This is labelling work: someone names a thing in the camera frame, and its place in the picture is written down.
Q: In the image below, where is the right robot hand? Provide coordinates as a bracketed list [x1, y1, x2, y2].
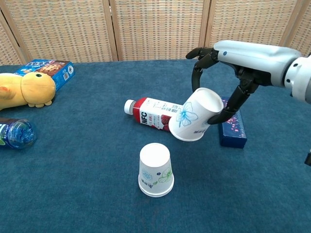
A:
[186, 40, 302, 125]

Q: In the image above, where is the white cup large blue flower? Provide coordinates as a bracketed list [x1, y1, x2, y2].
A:
[168, 87, 224, 142]

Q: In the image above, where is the white cup green flower print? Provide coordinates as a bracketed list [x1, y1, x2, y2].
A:
[138, 143, 175, 195]

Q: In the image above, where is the dark blue long box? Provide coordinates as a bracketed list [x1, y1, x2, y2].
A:
[218, 97, 248, 148]

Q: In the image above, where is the bamboo folding screen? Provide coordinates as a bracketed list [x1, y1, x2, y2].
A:
[0, 0, 311, 66]

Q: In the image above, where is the red juice bottle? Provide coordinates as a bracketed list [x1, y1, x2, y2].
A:
[124, 97, 186, 133]

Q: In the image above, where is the blue cookie box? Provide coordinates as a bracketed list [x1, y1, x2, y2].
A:
[14, 59, 76, 92]

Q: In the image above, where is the blue table carpet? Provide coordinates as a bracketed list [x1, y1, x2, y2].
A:
[0, 57, 311, 233]

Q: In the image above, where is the yellow plush toy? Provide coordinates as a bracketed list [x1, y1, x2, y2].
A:
[0, 71, 56, 111]

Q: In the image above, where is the blue water bottle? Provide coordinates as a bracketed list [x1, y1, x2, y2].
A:
[0, 117, 37, 150]

